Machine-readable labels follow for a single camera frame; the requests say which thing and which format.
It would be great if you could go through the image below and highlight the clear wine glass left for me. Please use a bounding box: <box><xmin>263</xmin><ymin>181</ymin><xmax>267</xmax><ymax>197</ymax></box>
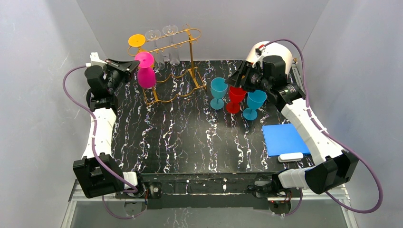
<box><xmin>145</xmin><ymin>29</ymin><xmax>165</xmax><ymax>71</ymax></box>

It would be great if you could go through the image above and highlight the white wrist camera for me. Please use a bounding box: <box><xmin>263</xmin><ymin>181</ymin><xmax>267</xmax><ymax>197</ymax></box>
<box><xmin>85</xmin><ymin>52</ymin><xmax>107</xmax><ymax>68</ymax></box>
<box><xmin>255</xmin><ymin>45</ymin><xmax>266</xmax><ymax>57</ymax></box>

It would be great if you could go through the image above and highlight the light blue wine glass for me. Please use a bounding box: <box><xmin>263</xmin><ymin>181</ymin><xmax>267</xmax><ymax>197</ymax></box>
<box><xmin>210</xmin><ymin>77</ymin><xmax>228</xmax><ymax>110</ymax></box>

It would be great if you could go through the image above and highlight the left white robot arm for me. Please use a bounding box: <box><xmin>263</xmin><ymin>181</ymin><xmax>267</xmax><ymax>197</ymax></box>
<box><xmin>73</xmin><ymin>59</ymin><xmax>140</xmax><ymax>199</ymax></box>

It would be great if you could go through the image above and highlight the red wine glass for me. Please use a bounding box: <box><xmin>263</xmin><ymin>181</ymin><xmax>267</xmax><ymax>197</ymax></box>
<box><xmin>226</xmin><ymin>86</ymin><xmax>247</xmax><ymax>114</ymax></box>

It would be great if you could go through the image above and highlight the clear wine glass right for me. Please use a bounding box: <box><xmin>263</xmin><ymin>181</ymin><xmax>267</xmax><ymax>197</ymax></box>
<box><xmin>163</xmin><ymin>25</ymin><xmax>180</xmax><ymax>67</ymax></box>

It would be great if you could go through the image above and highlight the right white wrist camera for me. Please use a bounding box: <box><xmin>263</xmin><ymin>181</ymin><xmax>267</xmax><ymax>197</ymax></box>
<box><xmin>255</xmin><ymin>45</ymin><xmax>266</xmax><ymax>57</ymax></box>

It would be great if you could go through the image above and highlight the clear wine glass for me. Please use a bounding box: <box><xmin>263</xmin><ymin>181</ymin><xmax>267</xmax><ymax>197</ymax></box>
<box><xmin>163</xmin><ymin>25</ymin><xmax>180</xmax><ymax>67</ymax></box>
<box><xmin>145</xmin><ymin>29</ymin><xmax>165</xmax><ymax>71</ymax></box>

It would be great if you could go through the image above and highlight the teal blue wine glass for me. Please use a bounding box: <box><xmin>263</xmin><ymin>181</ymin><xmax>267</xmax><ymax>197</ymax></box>
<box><xmin>242</xmin><ymin>90</ymin><xmax>267</xmax><ymax>121</ymax></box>

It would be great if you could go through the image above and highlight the yellow wine glass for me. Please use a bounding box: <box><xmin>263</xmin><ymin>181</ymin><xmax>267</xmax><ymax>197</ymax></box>
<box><xmin>128</xmin><ymin>34</ymin><xmax>154</xmax><ymax>68</ymax></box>

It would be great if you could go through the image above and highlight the blue flat board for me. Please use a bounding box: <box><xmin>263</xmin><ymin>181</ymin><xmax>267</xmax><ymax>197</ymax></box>
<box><xmin>262</xmin><ymin>123</ymin><xmax>310</xmax><ymax>156</ymax></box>

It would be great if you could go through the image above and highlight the gold wire wine glass rack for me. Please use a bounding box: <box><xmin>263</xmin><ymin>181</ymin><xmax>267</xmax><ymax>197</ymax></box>
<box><xmin>127</xmin><ymin>25</ymin><xmax>207</xmax><ymax>106</ymax></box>

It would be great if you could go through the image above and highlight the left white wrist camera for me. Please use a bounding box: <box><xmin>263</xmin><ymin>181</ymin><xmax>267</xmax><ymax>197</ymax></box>
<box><xmin>85</xmin><ymin>52</ymin><xmax>107</xmax><ymax>68</ymax></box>

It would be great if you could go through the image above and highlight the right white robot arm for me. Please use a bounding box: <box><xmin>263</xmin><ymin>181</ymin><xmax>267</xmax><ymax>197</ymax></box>
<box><xmin>225</xmin><ymin>56</ymin><xmax>358</xmax><ymax>194</ymax></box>

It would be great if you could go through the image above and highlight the small white bar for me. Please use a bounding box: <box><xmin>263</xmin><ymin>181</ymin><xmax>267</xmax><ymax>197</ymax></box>
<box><xmin>278</xmin><ymin>152</ymin><xmax>304</xmax><ymax>163</ymax></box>

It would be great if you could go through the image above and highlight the magenta wine glass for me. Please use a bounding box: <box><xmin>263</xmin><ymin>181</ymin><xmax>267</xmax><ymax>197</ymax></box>
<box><xmin>134</xmin><ymin>52</ymin><xmax>156</xmax><ymax>89</ymax></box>

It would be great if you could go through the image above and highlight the round pastel drawer cabinet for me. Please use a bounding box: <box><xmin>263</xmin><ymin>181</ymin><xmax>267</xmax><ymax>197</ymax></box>
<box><xmin>246</xmin><ymin>41</ymin><xmax>293</xmax><ymax>76</ymax></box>

